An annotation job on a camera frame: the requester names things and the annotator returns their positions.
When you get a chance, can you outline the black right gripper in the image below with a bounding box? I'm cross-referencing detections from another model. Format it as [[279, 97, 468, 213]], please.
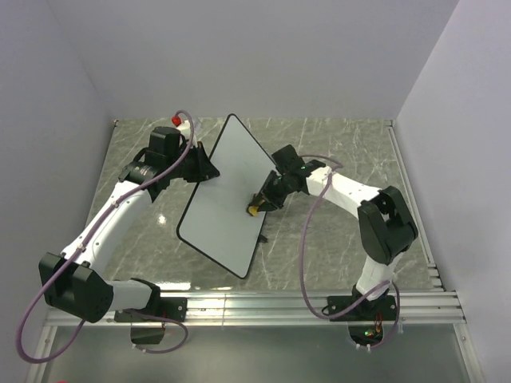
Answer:
[[250, 171, 292, 213]]

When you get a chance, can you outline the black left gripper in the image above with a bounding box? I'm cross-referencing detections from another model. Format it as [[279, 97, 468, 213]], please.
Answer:
[[168, 142, 220, 184]]

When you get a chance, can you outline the yellow bone-shaped eraser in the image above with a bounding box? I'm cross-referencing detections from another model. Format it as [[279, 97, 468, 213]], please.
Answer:
[[247, 203, 262, 217]]

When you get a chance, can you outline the white whiteboard black frame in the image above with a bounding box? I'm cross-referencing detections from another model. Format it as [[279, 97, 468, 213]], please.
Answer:
[[176, 114, 275, 278]]

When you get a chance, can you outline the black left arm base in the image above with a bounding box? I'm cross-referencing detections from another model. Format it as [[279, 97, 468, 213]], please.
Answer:
[[113, 297, 188, 346]]

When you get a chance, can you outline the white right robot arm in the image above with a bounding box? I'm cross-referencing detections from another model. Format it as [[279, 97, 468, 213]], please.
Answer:
[[247, 144, 418, 319]]

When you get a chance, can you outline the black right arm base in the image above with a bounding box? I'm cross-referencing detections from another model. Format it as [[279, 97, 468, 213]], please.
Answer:
[[321, 291, 400, 349]]

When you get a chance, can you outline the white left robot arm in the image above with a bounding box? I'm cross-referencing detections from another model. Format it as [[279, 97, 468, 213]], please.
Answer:
[[38, 117, 220, 323]]

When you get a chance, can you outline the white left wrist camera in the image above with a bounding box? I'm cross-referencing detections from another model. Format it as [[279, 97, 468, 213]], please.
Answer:
[[176, 120, 201, 140]]

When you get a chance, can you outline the aluminium mounting rail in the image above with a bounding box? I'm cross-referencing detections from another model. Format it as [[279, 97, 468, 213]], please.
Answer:
[[43, 290, 467, 328]]

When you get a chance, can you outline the aluminium side rail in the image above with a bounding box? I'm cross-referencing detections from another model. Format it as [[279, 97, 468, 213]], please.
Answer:
[[384, 120, 446, 291]]

